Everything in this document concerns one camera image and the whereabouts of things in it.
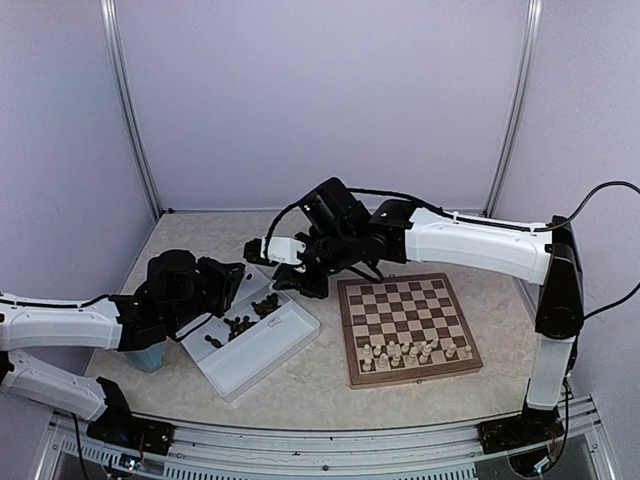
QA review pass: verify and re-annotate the white chess piece tall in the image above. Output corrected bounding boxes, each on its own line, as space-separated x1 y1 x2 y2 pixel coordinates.
406 347 418 366

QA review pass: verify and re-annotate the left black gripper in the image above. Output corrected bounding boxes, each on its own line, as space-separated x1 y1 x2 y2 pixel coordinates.
167 255 244 332

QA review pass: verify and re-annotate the light blue pitcher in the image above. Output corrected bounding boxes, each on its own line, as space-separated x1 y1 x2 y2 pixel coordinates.
125 344 164 373

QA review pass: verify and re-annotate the wooden chess board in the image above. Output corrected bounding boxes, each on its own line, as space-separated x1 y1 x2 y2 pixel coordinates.
337 273 483 389

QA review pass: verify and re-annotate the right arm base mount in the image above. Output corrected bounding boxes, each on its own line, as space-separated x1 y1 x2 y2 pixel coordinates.
477 416 564 455

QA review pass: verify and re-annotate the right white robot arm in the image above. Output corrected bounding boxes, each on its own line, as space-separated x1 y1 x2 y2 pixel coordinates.
257 177 585 444

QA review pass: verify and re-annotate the left aluminium frame post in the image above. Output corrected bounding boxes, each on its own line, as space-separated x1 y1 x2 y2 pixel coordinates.
100 0 163 222

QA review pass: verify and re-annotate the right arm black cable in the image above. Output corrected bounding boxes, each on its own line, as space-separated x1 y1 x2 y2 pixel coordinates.
564 180 640 321

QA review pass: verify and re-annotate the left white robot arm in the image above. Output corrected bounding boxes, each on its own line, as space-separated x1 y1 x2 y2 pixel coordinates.
1 249 245 445

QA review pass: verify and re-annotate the aluminium frame post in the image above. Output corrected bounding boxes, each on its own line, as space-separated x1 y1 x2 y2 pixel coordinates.
100 0 163 222
483 0 544 217

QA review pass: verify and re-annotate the aluminium front rail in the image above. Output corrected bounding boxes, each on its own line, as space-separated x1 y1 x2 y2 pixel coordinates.
34 394 616 480

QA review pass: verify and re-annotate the right aluminium frame post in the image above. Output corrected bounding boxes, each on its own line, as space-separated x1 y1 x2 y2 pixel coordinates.
483 0 544 217

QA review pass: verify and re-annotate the white plastic tray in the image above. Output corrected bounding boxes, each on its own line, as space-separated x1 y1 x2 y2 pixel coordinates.
180 266 320 402

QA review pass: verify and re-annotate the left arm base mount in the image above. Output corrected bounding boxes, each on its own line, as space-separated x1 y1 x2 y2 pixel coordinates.
86 415 175 456

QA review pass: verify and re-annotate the dark chess pieces pile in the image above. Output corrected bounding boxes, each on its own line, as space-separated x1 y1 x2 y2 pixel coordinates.
223 293 280 342

